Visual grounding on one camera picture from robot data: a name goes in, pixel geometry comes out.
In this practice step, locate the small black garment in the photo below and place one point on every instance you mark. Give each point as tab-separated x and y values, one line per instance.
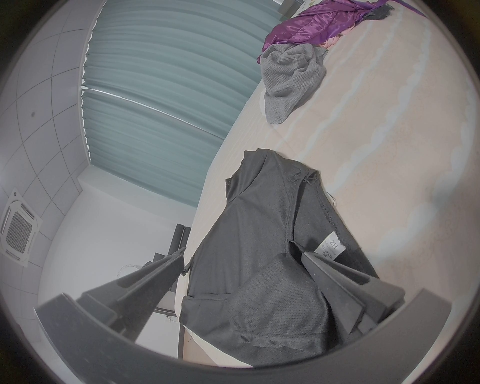
378	14

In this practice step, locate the pink garment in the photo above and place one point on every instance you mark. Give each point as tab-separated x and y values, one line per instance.
337	39

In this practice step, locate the grey garment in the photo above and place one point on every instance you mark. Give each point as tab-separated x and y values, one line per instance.
288	82

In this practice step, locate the black T-shirt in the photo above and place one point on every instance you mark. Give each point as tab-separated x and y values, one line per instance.
255	243

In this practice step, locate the bed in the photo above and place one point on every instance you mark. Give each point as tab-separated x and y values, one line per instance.
393	150

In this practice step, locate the black chest of drawers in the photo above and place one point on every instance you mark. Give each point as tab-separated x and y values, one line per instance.
180	236

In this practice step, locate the grey bedside table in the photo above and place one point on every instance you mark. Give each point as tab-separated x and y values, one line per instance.
290	5

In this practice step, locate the purple garment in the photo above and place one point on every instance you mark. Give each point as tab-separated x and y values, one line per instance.
307	26

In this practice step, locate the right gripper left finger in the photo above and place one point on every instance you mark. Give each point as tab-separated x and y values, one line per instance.
135	300

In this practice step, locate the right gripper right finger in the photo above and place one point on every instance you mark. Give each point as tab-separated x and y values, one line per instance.
356	296

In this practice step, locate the white ceiling air conditioner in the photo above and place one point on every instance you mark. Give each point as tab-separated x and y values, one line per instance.
20	225

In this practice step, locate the blue-green curtain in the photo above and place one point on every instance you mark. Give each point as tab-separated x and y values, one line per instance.
150	150
180	56

